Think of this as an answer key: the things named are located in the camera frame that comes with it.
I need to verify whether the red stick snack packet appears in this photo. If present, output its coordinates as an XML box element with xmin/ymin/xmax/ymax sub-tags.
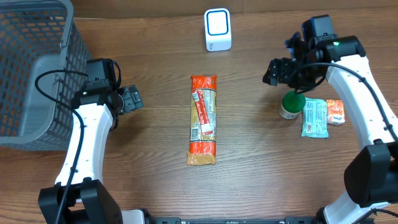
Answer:
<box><xmin>192</xmin><ymin>89</ymin><xmax>213</xmax><ymax>135</ymax></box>

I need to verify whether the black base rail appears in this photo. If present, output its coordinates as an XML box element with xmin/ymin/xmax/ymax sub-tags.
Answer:
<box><xmin>151</xmin><ymin>217</ymin><xmax>318</xmax><ymax>224</ymax></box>

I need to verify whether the teal snack packet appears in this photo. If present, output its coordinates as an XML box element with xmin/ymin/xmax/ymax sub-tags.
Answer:
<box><xmin>301</xmin><ymin>98</ymin><xmax>328</xmax><ymax>138</ymax></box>

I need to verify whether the grey plastic mesh basket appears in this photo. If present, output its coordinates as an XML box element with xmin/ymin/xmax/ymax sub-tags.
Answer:
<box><xmin>1</xmin><ymin>0</ymin><xmax>92</xmax><ymax>151</ymax></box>

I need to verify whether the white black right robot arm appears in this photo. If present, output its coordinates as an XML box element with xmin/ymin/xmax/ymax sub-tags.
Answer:
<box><xmin>263</xmin><ymin>34</ymin><xmax>397</xmax><ymax>223</ymax></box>

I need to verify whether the white barcode scanner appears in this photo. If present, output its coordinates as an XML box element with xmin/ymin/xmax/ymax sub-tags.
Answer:
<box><xmin>203</xmin><ymin>8</ymin><xmax>232</xmax><ymax>52</ymax></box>

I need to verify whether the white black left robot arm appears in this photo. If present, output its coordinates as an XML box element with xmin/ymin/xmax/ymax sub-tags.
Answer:
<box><xmin>38</xmin><ymin>103</ymin><xmax>150</xmax><ymax>223</ymax></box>

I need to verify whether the green lid round can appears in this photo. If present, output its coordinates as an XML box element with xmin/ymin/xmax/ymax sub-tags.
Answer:
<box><xmin>279</xmin><ymin>91</ymin><xmax>306</xmax><ymax>119</ymax></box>

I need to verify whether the long orange cracker pack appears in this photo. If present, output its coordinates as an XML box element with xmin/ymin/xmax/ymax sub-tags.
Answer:
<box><xmin>187</xmin><ymin>75</ymin><xmax>217</xmax><ymax>166</ymax></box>

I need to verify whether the small orange snack box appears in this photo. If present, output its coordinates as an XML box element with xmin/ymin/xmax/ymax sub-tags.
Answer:
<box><xmin>326</xmin><ymin>100</ymin><xmax>345</xmax><ymax>125</ymax></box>

